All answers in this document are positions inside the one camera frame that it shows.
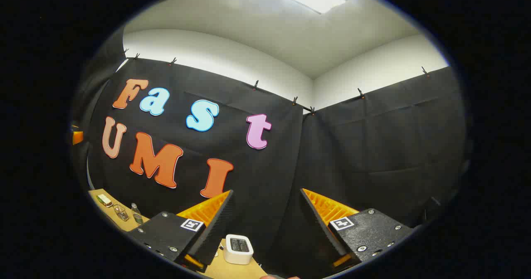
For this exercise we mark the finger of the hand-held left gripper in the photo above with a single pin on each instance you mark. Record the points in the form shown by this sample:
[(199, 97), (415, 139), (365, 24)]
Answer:
[(77, 137)]

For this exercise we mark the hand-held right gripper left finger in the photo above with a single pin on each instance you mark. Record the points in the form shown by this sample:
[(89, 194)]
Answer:
[(215, 233)]

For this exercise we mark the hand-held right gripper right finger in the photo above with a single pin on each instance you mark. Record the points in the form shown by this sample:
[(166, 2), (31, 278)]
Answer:
[(323, 229)]

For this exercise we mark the white toaster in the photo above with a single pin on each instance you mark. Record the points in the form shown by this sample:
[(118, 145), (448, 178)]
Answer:
[(238, 256)]

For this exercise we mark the clear plastic bottle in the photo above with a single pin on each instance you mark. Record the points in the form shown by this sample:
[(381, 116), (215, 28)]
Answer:
[(137, 216)]

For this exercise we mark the row of black clips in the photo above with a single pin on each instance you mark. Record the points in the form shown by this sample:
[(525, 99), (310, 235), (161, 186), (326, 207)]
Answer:
[(256, 84)]

